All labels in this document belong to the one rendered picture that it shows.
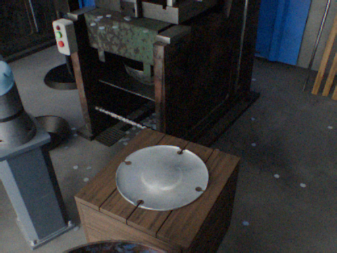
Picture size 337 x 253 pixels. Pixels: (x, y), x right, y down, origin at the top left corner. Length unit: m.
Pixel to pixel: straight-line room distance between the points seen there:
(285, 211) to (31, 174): 0.99
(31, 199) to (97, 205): 0.32
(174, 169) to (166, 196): 0.11
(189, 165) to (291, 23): 1.65
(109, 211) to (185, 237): 0.23
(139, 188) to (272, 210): 0.66
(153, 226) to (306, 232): 0.71
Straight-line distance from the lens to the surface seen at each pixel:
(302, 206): 1.55
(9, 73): 1.07
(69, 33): 1.54
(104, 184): 1.07
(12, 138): 1.11
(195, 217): 0.96
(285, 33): 2.59
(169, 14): 1.38
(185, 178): 1.06
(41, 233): 1.39
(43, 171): 1.21
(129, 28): 1.41
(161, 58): 1.26
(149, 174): 1.06
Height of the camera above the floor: 1.09
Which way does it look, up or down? 39 degrees down
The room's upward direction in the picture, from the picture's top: 2 degrees counter-clockwise
